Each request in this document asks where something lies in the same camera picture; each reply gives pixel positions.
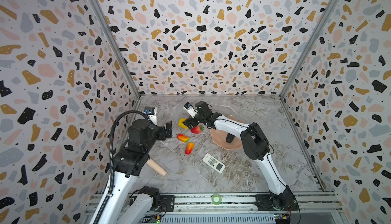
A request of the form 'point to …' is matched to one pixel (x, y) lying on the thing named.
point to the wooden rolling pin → (155, 166)
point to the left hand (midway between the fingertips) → (160, 119)
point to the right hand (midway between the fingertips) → (184, 114)
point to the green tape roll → (216, 203)
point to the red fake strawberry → (197, 130)
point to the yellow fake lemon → (181, 124)
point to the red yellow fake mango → (183, 138)
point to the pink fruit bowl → (219, 137)
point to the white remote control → (214, 163)
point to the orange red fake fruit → (189, 148)
